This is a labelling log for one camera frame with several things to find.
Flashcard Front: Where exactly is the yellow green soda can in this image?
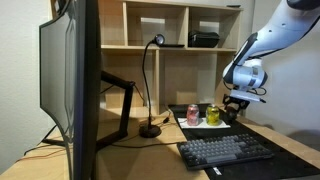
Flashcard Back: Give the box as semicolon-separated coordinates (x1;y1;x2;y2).
206;104;220;126

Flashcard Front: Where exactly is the flat black item on shelf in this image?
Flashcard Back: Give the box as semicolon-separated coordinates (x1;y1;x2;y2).
159;44;184;48

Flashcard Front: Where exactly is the black computer mouse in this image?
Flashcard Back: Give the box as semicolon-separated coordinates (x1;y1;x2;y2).
225;107;237;123

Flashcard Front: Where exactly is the white rectangular tray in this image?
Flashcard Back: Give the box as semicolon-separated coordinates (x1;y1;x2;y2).
178;118;230;129

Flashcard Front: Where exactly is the black case on shelf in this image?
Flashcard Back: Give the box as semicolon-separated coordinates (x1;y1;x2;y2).
188;30;220;48

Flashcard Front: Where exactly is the wooden cubby shelf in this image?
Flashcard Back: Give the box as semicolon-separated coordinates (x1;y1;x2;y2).
98;0;242;117

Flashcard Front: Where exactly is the black monitor stand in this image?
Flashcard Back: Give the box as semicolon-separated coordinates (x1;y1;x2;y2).
40;69;135;151

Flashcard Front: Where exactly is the grey mechanical keyboard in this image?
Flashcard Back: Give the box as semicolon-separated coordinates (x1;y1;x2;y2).
177;134;273;170

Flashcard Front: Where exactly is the pink soda can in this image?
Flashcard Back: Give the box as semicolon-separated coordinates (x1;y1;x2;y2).
186;104;199;126

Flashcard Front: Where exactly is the black gooseneck desk lamp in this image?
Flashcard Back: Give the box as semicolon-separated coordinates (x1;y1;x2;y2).
139;34;165;138

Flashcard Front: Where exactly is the orange cable on desk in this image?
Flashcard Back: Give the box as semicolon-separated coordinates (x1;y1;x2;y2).
14;146;68;164

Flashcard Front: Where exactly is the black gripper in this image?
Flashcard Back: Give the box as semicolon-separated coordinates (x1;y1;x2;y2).
222;95;250;114

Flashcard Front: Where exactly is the black desk mat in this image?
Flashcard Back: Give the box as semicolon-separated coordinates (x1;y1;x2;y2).
170;105;320;180

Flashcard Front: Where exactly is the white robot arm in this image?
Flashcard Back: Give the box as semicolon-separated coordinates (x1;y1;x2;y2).
223;0;320;112

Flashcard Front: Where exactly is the black curved monitor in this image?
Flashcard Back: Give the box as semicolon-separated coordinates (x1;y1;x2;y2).
39;0;101;180

